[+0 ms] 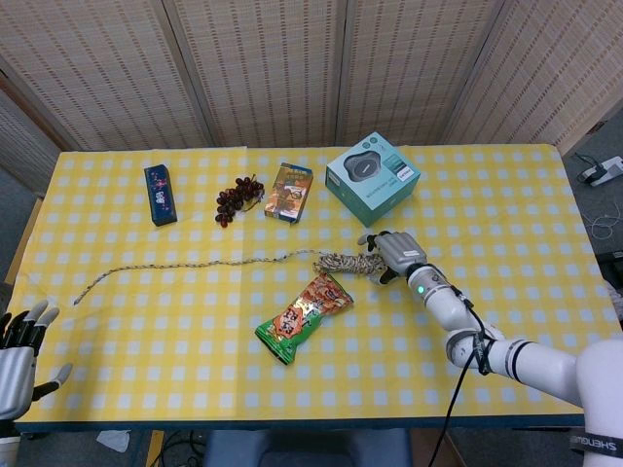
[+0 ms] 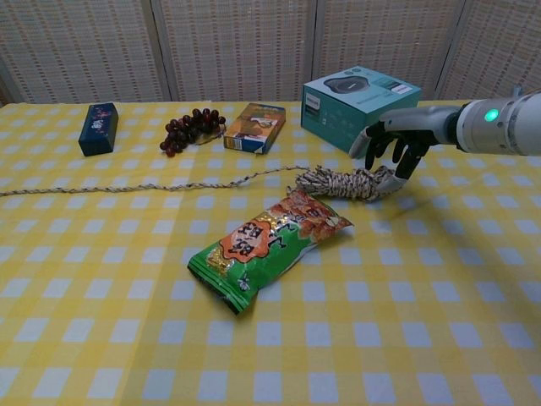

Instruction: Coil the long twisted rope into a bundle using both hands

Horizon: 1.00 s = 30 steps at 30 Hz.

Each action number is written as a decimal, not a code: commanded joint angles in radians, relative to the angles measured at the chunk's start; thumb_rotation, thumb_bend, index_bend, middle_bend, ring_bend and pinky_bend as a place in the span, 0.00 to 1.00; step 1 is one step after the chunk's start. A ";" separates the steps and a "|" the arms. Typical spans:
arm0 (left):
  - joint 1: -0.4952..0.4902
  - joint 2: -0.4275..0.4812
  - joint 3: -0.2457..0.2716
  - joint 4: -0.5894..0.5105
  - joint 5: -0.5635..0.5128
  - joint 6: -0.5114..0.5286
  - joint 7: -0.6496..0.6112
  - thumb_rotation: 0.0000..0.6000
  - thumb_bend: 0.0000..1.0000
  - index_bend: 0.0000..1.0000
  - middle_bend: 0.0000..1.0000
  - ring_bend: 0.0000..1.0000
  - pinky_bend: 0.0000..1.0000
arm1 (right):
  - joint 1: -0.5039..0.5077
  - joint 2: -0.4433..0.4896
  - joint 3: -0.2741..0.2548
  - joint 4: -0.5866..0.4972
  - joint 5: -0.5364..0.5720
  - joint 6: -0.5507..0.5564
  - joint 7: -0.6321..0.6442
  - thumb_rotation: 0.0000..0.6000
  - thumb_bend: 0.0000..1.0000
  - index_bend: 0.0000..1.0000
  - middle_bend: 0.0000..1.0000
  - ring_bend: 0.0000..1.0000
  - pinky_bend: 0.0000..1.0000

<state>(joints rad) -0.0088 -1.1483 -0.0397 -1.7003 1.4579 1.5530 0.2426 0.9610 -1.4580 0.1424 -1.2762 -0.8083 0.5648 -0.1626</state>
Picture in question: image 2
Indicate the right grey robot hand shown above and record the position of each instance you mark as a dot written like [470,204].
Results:
[418,124]

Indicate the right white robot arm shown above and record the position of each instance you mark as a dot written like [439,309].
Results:
[507,127]

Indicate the teal speaker box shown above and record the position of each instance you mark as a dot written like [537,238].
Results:
[338,114]

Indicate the orange blue carton box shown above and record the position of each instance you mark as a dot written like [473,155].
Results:
[253,127]

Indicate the woven folding screen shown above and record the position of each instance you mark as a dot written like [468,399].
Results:
[236,42]

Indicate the green orange snack bag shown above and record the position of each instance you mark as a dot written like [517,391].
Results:
[262,254]

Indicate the dark red grape bunch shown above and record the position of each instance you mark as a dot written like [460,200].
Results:
[181,133]

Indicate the dark blue floral box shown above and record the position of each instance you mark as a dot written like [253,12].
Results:
[97,127]

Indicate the yellow white checked tablecloth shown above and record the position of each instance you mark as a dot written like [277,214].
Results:
[127,296]

